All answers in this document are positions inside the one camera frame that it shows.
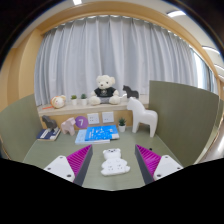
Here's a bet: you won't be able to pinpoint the ceiling lights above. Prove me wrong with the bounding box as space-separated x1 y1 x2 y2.
72 0 224 73

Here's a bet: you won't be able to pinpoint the light wooden ledge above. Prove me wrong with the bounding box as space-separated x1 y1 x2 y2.
37 94 149 131

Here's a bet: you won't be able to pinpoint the cream teddy bear, black shirt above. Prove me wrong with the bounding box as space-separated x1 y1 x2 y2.
88 74 121 106

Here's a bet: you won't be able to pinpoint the orange and cream plush toy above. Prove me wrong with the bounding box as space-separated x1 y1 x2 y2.
50 94 67 109

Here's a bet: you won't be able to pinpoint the dark blue book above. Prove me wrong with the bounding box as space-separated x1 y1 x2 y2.
36 127 62 142

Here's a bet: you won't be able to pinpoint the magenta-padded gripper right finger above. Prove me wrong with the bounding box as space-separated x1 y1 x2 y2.
134 144 183 186

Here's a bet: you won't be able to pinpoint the black horse figurine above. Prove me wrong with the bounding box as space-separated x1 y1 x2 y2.
122 84 140 100

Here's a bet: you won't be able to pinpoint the pink horse figurine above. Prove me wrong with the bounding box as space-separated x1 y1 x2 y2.
60 116 77 136

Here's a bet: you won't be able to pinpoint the bright blue book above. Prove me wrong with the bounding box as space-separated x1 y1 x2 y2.
84 124 120 142

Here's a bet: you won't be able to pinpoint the white wall socket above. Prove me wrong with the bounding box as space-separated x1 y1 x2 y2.
86 112 101 125
101 111 115 124

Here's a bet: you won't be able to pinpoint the light grey curtain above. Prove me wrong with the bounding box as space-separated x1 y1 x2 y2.
34 15 214 107

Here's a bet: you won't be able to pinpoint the green desk partition panel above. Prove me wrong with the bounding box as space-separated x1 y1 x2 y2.
148 80 221 168
0 93 44 163

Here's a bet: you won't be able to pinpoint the dark grey horse figurine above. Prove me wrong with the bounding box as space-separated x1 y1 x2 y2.
41 115 58 132

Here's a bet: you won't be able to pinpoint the round purple number sign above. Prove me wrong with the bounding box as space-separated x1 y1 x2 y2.
74 115 90 130

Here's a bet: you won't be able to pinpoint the white bear-shaped power strip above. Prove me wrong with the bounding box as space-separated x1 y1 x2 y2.
100 148 131 177

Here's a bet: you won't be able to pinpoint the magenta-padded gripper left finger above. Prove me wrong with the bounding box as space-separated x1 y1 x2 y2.
43 144 94 187

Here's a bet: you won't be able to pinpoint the large white horse figurine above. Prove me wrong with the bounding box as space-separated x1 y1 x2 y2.
126 96 159 138

